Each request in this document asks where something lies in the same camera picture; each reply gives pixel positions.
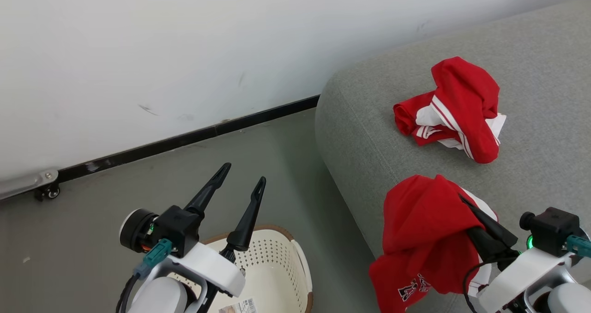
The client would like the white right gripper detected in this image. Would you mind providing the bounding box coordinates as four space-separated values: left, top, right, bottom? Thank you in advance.
458 193 578 313

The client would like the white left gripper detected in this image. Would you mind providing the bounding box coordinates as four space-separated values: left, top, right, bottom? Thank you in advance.
159 163 267 298

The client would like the red garment with logo print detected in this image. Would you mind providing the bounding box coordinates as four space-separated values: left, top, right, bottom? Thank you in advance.
368 175 499 313

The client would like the red garment with white stripes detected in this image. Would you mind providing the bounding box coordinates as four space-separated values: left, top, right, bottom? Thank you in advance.
393 57 507 164

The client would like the cream perforated laundry basket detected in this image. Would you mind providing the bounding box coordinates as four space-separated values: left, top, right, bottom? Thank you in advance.
169 224 314 313

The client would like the white barcode label sticker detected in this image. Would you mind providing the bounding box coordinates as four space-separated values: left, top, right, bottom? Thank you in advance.
218 298 257 313

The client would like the grey fabric sofa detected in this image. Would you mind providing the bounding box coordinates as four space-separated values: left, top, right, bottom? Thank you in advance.
315 0 591 313

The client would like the small black caster wheel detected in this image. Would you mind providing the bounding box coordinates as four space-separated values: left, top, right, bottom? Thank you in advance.
35 184 61 202

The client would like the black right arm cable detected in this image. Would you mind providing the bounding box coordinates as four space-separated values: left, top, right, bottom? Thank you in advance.
463 259 497 313

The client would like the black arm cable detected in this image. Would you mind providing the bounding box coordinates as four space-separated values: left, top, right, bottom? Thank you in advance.
463 259 497 313
115 275 140 313

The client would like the teal left camera connector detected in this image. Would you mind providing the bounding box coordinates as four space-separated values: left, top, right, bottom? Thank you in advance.
133 238 173 279

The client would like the teal camera connector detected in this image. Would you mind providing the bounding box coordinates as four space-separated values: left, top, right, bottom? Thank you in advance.
133 238 173 279
566 235 591 259

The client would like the teal right camera connector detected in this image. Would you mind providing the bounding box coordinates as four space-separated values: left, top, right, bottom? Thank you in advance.
566 235 591 259

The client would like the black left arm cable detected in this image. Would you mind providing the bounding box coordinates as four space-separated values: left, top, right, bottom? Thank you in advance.
115 275 140 313

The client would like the grey metal panel foot bracket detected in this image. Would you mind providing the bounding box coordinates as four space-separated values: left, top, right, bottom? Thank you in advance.
0 169 60 200

